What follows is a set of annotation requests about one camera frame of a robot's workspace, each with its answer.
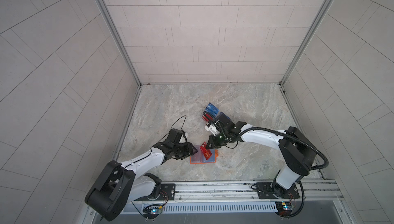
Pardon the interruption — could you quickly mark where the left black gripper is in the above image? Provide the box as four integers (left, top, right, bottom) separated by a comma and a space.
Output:
171, 142, 199, 159

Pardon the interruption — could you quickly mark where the green circuit board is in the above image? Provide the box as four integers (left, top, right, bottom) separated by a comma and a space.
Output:
275, 201, 293, 216
142, 204, 164, 219

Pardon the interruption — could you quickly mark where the left green circuit board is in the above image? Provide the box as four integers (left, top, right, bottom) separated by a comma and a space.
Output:
142, 204, 164, 219

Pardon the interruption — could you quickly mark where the blue VIP card back left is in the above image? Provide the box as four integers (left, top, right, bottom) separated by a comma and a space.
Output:
206, 103, 219, 113

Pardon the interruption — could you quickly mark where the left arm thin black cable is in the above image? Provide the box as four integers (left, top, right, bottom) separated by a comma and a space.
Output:
98, 115, 188, 222

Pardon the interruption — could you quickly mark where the blue vip card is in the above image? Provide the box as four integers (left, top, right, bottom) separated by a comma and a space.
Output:
206, 103, 219, 113
216, 112, 232, 126
205, 108, 218, 117

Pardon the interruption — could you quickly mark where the right green circuit board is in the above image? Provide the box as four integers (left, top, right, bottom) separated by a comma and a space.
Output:
275, 201, 293, 216

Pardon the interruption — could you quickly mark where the aluminium mounting rail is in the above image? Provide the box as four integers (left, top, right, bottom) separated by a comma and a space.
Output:
137, 178, 344, 203

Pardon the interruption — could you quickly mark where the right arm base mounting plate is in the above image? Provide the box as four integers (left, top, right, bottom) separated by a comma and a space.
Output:
251, 182, 300, 199

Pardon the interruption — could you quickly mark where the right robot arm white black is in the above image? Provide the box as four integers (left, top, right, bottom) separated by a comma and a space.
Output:
205, 121, 329, 198

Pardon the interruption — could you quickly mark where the blue VIP card back right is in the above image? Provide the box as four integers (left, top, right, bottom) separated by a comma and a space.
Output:
216, 112, 232, 126

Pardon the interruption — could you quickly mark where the red vip card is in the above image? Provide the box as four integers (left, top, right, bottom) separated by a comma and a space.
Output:
202, 114, 213, 122
200, 142, 215, 163

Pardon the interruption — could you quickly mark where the black corrugated cable conduit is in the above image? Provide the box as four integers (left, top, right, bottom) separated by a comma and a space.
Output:
202, 111, 329, 218

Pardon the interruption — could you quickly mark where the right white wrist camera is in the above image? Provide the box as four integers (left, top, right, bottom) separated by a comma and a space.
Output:
204, 123, 219, 136

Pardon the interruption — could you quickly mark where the orange leather card holder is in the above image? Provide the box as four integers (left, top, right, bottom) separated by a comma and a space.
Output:
189, 143, 219, 165

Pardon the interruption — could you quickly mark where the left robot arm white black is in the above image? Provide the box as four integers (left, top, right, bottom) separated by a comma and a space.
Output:
84, 129, 198, 222

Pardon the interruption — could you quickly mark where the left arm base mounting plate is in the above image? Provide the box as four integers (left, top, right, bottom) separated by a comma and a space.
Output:
135, 184, 176, 201

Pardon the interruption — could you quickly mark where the clear acrylic card display stand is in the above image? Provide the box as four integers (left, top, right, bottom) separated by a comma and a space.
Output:
202, 103, 231, 127

